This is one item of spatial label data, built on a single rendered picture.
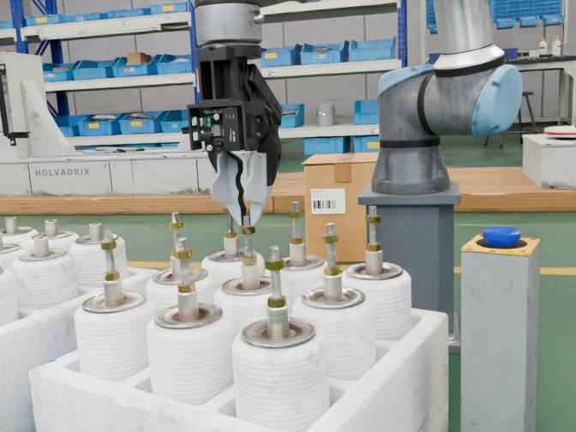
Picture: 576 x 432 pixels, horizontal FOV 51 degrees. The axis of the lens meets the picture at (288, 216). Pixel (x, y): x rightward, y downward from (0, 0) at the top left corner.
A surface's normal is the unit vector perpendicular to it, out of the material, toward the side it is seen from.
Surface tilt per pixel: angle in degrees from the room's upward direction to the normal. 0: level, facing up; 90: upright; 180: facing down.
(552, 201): 90
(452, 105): 102
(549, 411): 0
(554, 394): 0
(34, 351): 90
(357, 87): 90
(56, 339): 90
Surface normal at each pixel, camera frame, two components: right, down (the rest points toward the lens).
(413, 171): -0.08, -0.11
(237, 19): 0.31, 0.15
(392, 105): -0.74, 0.16
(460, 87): -0.47, 0.41
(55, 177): -0.24, 0.19
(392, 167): -0.61, -0.13
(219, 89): 0.94, 0.01
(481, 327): -0.53, 0.18
